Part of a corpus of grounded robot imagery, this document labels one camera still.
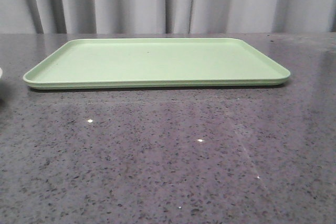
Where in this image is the light green plastic tray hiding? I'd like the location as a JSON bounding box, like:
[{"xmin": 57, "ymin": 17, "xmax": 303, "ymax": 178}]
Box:
[{"xmin": 23, "ymin": 38, "xmax": 290, "ymax": 90}]

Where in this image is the grey pleated curtain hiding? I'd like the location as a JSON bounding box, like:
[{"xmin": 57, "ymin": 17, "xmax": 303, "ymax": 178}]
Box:
[{"xmin": 1, "ymin": 0, "xmax": 335, "ymax": 34}]

